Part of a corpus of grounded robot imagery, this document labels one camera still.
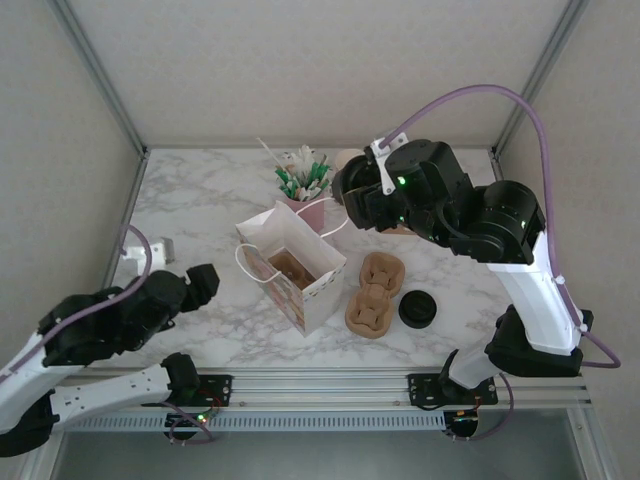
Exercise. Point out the black plastic cup lid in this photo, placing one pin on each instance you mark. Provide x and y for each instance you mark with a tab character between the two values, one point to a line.
357	172

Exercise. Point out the pastel animal print gift bag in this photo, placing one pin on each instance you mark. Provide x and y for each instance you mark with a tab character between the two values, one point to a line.
320	305

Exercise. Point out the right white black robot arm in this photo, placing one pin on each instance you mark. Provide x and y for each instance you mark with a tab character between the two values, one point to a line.
540	310

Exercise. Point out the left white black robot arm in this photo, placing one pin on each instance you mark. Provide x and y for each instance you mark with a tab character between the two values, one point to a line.
115	387

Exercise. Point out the brown cardboard tray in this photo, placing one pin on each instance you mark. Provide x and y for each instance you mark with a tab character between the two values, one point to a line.
400	231

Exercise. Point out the pink straw holder cup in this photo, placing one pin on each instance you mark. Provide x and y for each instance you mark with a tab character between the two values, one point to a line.
312	215

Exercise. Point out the green wrapped straws bunch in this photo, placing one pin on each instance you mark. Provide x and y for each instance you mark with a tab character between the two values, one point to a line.
312	172

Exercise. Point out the white wrapped straws bunch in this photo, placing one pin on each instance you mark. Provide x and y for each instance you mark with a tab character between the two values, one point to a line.
302	157

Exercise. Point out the stack of pulp cup carriers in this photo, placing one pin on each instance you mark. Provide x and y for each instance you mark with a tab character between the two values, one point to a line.
375	295

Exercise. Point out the stack of black cup lids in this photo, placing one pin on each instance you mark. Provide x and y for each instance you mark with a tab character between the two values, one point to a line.
419	310

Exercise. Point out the thin white wrapped straw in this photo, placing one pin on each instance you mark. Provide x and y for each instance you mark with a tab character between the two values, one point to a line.
270	152

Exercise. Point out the small control board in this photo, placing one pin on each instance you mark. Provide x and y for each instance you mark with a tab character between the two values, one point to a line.
190	422
462	424

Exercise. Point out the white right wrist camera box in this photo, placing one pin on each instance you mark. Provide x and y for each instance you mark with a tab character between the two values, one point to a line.
382	172

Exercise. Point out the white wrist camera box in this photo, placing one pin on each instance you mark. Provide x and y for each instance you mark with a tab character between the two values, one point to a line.
382	172
155	252

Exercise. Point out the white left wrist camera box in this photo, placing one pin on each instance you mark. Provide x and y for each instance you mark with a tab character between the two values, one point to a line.
155	252

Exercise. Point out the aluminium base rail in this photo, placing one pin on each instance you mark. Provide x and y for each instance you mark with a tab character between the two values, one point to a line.
320	390

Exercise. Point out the aluminium frame post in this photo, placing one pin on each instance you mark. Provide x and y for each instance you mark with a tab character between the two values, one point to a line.
102	75
537	75

